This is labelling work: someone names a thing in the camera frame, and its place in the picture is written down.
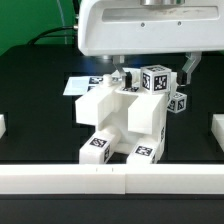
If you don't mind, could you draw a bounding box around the white part at left edge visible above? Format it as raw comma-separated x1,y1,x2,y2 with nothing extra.
0,114,6,139

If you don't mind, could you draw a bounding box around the white part at edge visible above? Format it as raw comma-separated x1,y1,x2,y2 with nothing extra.
0,114,6,139
211,114,224,152

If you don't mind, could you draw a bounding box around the white marker base plate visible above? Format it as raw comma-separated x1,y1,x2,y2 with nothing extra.
63,76,103,96

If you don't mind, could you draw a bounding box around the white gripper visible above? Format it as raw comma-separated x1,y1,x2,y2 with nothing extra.
78,0,224,89

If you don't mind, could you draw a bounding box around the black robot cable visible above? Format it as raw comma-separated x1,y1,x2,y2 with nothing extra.
26,0,81,46

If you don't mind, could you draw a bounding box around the white part at right edge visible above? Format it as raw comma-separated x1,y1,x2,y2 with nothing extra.
211,114,224,152

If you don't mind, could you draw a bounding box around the marker cube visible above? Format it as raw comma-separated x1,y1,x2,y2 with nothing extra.
141,65,171,94
168,92,187,113

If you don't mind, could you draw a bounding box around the white front fence bar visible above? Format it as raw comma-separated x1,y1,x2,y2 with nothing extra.
0,164,224,194

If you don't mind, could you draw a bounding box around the white chair seat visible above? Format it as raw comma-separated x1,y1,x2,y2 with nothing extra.
102,90,167,160

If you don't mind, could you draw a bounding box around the white chair back frame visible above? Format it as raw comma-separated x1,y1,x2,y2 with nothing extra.
75,68,177,130

